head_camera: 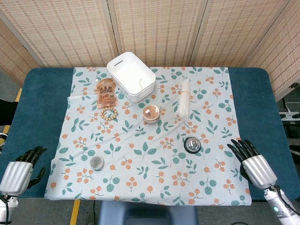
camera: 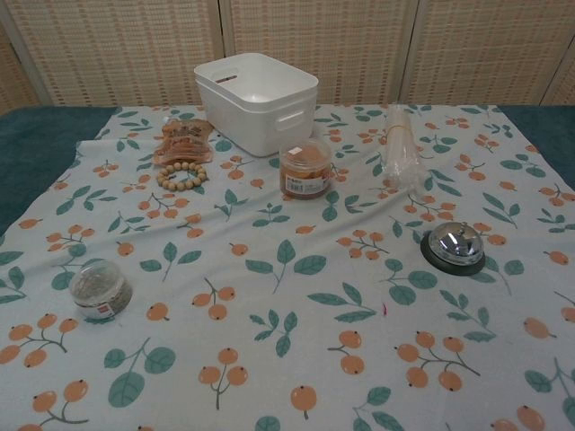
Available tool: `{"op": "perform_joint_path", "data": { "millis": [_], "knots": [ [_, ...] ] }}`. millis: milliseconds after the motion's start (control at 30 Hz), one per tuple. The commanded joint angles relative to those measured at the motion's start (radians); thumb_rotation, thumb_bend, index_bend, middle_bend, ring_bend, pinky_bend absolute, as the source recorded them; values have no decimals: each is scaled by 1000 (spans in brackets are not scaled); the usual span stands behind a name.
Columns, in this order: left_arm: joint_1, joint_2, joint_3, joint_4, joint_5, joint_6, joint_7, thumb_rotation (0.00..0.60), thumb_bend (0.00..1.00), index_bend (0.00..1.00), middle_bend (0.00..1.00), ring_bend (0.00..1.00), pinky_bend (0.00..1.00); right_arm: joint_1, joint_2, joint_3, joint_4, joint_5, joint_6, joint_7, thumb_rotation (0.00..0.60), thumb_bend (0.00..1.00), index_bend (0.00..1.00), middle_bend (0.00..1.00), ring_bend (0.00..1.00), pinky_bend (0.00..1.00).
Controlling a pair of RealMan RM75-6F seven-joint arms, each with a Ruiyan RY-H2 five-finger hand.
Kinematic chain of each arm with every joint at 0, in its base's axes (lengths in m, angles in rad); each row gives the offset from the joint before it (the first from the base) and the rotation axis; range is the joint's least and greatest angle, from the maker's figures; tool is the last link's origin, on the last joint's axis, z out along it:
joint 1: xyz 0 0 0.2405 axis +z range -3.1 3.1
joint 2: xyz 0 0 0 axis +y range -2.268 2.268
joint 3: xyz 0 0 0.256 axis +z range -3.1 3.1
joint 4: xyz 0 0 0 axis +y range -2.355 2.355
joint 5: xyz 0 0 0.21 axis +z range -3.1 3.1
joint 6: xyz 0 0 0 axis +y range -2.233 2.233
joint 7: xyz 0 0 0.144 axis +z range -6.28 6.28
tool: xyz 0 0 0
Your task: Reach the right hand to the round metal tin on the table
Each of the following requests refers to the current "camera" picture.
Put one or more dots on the silver desk call bell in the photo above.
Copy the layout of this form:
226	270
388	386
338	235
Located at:
453	247

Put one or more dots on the clear jar with orange contents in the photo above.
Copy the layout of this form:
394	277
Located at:
304	170

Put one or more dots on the white plastic storage bin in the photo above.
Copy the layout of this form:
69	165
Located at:
256	96

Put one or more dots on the woven folding screen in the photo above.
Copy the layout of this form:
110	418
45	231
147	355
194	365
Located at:
287	45

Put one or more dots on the clear jar of pins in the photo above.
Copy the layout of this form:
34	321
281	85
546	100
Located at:
101	287

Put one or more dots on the orange snack packet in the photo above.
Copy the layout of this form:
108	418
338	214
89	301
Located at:
183	143

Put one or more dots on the fruit print tablecloth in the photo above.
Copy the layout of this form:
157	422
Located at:
287	314

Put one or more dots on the clear bag of straws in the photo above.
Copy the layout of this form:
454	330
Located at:
401	148

